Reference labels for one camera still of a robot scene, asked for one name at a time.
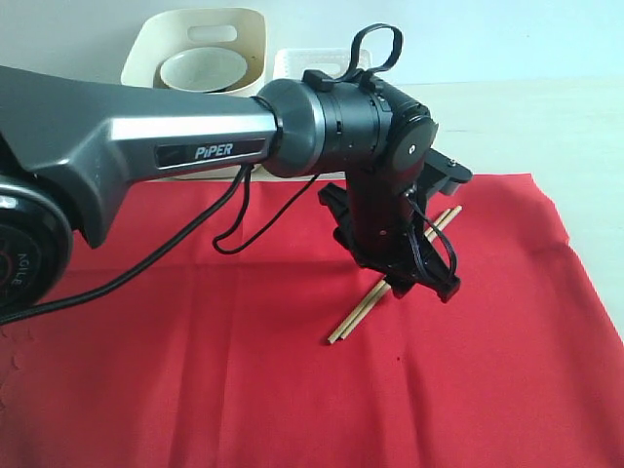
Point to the pale green bowl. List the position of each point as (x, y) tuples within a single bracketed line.
[(203, 70)]

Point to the red scalloped cloth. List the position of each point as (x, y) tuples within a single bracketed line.
[(213, 361)]

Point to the white perforated plastic basket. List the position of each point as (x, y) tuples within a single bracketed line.
[(290, 63)]

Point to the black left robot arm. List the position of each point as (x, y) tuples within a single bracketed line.
[(71, 150)]

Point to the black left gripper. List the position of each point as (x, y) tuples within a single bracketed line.
[(394, 236)]

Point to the cream plastic bin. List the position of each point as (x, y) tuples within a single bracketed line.
[(165, 35)]

